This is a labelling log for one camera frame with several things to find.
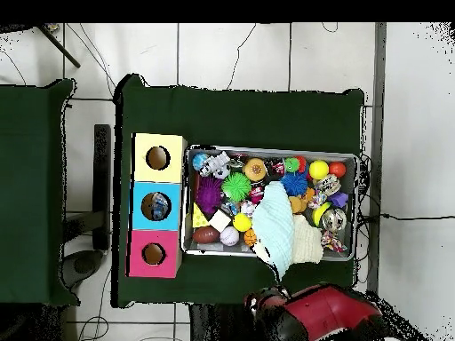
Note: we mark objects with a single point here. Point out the mint green waffle cloth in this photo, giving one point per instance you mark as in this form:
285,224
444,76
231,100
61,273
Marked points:
273,223

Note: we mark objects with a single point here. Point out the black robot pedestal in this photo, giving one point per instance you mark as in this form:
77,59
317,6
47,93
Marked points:
213,326

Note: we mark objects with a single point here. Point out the crumpled clear blue wrapper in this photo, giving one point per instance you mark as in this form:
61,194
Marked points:
230,208

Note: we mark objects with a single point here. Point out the cream waffle cloth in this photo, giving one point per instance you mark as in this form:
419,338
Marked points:
307,245

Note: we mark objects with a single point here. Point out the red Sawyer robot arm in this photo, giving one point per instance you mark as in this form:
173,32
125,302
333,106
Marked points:
327,312

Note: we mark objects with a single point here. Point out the wooden box three holes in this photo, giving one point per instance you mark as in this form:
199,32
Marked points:
174,170

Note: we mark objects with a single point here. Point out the dark green side table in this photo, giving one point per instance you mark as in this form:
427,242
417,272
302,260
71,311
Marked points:
32,177

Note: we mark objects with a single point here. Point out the black tripod leg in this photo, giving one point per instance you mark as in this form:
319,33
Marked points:
60,48

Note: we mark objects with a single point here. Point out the purple spiky ball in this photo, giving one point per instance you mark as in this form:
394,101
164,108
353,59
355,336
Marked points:
208,194

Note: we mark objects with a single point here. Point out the blue globe ball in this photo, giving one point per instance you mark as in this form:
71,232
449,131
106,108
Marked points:
198,161

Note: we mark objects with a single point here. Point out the green spiky rubber ball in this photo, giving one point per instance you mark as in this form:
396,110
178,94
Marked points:
236,186

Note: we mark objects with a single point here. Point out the smooth yellow ball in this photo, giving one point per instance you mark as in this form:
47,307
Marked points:
319,169

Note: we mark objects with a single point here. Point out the small brown football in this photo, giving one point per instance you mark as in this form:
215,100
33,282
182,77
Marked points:
206,234

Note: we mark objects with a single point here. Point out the crushed clear plastic bottle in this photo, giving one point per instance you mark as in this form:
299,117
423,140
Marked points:
160,205

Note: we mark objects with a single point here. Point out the plain wooden cube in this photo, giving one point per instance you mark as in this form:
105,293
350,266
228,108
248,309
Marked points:
220,221

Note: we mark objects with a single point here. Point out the small white baseball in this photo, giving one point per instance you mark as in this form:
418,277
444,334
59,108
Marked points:
229,236

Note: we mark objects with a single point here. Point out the dark green table cloth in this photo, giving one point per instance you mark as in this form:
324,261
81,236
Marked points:
249,117

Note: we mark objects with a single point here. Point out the silver toy robot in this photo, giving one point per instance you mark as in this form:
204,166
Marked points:
213,165

